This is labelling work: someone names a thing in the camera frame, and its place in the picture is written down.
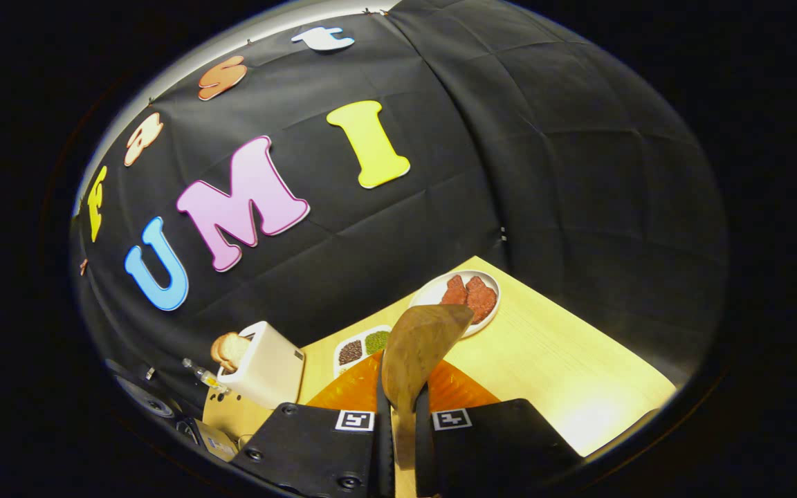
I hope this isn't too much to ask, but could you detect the white divided dish of beans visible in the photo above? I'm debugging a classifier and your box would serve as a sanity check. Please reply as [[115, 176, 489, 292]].
[[333, 325, 392, 378]]

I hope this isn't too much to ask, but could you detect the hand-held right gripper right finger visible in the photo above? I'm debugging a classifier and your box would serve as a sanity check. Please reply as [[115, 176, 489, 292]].
[[412, 360, 583, 498]]

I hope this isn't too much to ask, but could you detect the toasted bread slice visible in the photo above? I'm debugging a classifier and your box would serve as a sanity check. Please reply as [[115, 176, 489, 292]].
[[210, 332, 254, 374]]

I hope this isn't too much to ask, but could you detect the wooden spoon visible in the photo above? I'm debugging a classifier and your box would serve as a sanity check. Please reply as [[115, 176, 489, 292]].
[[381, 304, 474, 471]]

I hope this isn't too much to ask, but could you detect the red meat piece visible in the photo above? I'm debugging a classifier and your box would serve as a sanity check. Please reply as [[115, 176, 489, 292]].
[[440, 275, 468, 306], [466, 276, 498, 324]]

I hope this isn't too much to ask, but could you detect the white toaster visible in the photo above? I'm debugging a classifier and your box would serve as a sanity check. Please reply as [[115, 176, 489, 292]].
[[217, 321, 306, 409]]

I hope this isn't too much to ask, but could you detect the black backdrop cloth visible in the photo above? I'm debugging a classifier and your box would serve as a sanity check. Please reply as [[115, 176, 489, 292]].
[[70, 0, 728, 443]]

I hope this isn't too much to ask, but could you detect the black silver rice cooker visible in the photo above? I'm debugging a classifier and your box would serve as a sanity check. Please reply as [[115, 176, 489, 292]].
[[104, 360, 240, 464]]

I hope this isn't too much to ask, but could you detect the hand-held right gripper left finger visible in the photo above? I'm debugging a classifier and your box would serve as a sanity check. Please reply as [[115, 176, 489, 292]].
[[229, 353, 396, 498]]

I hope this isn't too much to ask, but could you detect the glass bottle with yellow label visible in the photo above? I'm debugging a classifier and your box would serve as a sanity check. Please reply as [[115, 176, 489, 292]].
[[182, 358, 231, 395]]

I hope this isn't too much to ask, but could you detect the white round plate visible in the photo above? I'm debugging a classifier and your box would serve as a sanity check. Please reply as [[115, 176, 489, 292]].
[[409, 270, 501, 338]]

